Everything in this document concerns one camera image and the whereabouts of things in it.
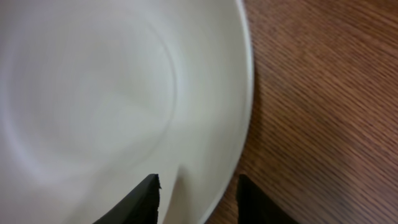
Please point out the cream plastic bowl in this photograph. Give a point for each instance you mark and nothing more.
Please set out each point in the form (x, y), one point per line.
(96, 95)

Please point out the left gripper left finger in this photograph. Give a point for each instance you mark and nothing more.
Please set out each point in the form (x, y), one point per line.
(139, 206)

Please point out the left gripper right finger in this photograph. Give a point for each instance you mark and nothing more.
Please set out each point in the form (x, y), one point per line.
(255, 207)

